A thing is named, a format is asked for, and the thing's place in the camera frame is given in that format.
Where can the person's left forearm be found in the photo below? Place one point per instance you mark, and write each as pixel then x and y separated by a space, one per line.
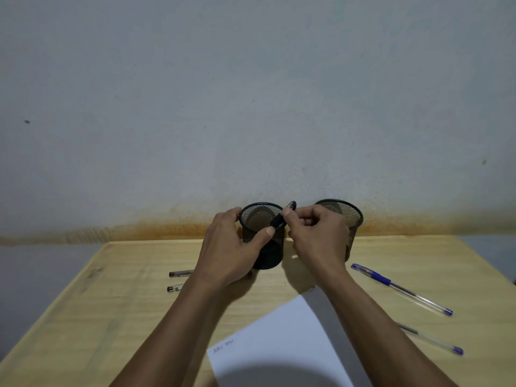
pixel 181 334

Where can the person's left thumb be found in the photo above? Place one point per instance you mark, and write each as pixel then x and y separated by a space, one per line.
pixel 262 240

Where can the person's right hand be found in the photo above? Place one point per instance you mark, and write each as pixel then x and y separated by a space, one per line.
pixel 320 241

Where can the person's left hand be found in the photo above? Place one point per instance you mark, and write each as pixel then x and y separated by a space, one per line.
pixel 223 249

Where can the person's right thumb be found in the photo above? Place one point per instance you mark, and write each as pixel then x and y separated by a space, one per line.
pixel 297 227

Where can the person's right forearm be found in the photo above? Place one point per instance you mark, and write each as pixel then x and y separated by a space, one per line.
pixel 375 330

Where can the clear black pen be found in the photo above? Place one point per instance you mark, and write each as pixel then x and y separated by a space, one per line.
pixel 181 273
pixel 174 288

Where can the black mesh pen holder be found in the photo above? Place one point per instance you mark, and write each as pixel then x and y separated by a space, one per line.
pixel 260 215
pixel 350 215

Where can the blue pen with grip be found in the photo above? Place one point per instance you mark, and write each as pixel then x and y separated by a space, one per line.
pixel 381 278

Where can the white paper sheet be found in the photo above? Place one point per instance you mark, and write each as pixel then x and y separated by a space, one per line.
pixel 282 338

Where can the clear blue pen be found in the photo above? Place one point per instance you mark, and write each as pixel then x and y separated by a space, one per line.
pixel 433 340

